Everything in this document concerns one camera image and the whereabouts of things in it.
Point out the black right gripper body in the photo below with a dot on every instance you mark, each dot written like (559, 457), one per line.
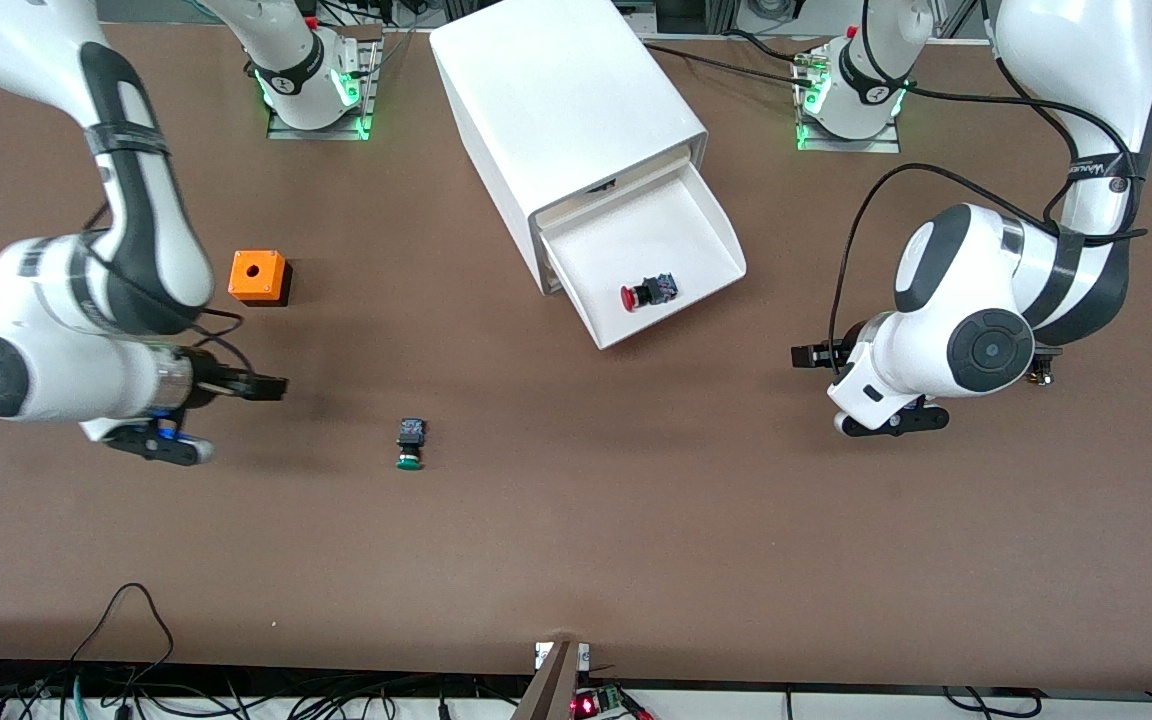
(208, 382)

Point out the red mushroom push button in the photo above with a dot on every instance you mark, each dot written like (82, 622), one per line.
(648, 291)

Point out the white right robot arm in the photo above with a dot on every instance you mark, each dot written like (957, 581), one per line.
(46, 300)

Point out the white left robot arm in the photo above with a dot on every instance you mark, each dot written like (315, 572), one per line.
(966, 290)

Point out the green push button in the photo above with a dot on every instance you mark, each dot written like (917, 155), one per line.
(410, 440)

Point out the circuit board with red light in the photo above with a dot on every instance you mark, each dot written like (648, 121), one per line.
(591, 704)

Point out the orange button enclosure box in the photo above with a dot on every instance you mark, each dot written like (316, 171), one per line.
(256, 272)

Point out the black switch component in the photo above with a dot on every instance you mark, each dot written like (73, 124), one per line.
(1044, 376)

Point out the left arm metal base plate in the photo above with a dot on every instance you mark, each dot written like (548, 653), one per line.
(846, 146)

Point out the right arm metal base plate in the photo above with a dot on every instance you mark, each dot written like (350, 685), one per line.
(321, 133)

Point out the wooden camera post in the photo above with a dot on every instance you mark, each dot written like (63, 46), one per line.
(551, 690)

